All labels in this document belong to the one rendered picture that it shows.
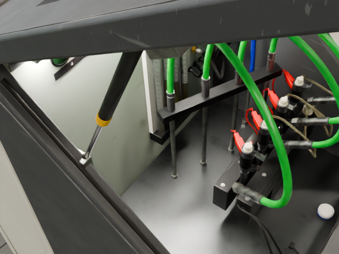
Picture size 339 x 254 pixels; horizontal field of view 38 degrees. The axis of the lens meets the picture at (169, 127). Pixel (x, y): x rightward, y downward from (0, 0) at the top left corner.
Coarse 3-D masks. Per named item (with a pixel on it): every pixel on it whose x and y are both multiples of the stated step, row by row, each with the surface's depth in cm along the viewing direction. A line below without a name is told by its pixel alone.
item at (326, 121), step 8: (328, 40) 94; (240, 48) 109; (336, 48) 94; (240, 56) 111; (336, 56) 95; (240, 80) 116; (296, 120) 114; (304, 120) 112; (312, 120) 110; (320, 120) 109; (328, 120) 107; (336, 120) 106
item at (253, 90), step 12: (228, 48) 78; (168, 60) 100; (168, 72) 103; (240, 72) 76; (168, 84) 106; (252, 84) 75; (168, 96) 109; (252, 96) 76; (264, 108) 75; (264, 120) 76; (276, 132) 75; (276, 144) 76; (288, 168) 77; (288, 180) 78; (288, 192) 79; (264, 204) 89; (276, 204) 84
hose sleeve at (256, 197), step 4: (240, 188) 96; (244, 188) 95; (248, 188) 94; (240, 192) 96; (244, 192) 94; (248, 192) 93; (252, 192) 93; (256, 192) 92; (244, 196) 95; (248, 196) 93; (252, 196) 92; (256, 196) 91; (260, 196) 90; (264, 196) 90; (252, 200) 92; (256, 200) 91; (260, 200) 90; (260, 204) 90
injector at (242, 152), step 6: (252, 150) 105; (240, 156) 107; (246, 156) 105; (252, 156) 106; (240, 162) 108; (246, 162) 106; (240, 168) 110; (246, 168) 108; (252, 168) 108; (258, 168) 107; (240, 174) 112; (246, 174) 111; (240, 180) 114; (246, 180) 113
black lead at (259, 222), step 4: (240, 208) 109; (244, 212) 107; (248, 212) 106; (252, 216) 104; (256, 220) 103; (260, 220) 103; (260, 224) 102; (264, 224) 102; (264, 232) 102; (268, 232) 103; (264, 236) 102; (272, 236) 103; (272, 240) 104; (268, 244) 102; (276, 244) 104; (292, 244) 119; (292, 248) 119; (272, 252) 103; (280, 252) 106; (296, 252) 118
